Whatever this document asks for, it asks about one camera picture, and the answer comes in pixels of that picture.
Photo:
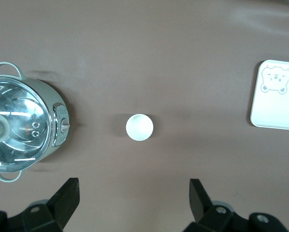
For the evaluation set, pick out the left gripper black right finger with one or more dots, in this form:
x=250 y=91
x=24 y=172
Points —
x=201 y=205

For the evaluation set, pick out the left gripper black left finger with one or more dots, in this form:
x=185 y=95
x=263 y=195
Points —
x=62 y=205

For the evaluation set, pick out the white plastic cup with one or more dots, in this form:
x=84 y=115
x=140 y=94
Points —
x=139 y=126

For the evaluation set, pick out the glass pot lid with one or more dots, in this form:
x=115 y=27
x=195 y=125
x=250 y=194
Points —
x=21 y=108

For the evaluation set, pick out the green electric cooking pot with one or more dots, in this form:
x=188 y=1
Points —
x=55 y=96

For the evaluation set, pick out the cream tray with bear print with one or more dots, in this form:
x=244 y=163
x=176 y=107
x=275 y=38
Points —
x=275 y=111

